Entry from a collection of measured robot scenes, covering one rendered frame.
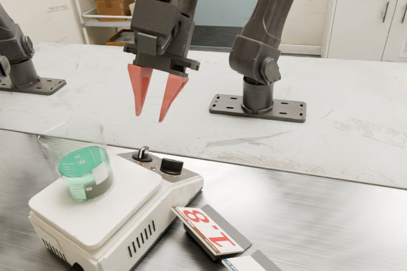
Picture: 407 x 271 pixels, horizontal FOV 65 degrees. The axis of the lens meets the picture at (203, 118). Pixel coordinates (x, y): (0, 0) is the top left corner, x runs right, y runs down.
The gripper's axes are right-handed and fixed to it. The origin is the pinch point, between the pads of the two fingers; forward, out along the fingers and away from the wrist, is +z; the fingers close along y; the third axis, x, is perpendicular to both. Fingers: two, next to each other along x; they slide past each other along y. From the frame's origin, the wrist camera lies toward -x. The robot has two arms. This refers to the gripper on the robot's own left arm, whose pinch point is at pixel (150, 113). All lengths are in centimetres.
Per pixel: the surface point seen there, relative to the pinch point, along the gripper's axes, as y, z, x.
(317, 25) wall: 73, -76, 269
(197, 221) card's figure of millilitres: 10.9, 11.0, -6.7
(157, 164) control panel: 2.7, 7.3, 0.3
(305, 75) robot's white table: 27.9, -13.3, 36.9
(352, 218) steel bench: 31.3, 6.3, -2.5
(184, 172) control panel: 7.1, 7.2, -0.4
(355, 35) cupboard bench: 90, -63, 209
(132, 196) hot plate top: 2.7, 8.3, -10.9
